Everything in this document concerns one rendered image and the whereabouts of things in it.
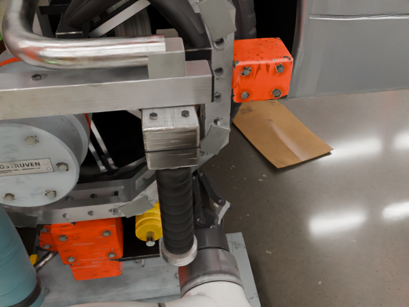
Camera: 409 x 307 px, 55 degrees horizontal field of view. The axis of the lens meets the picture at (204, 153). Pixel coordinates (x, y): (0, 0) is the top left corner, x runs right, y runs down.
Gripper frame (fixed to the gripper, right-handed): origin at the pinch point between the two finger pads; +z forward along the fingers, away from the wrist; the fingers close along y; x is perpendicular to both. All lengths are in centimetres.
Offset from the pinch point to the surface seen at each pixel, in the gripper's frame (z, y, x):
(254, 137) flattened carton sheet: 82, -18, -71
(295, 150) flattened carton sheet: 71, -7, -82
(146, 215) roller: -1.7, -13.7, -0.3
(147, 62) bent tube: -23.5, 21.2, 29.2
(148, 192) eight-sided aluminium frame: -4.7, -5.8, 6.0
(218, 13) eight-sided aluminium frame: -5.0, 25.0, 20.1
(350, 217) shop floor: 32, -1, -89
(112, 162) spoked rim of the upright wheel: 5.7, -11.9, 9.7
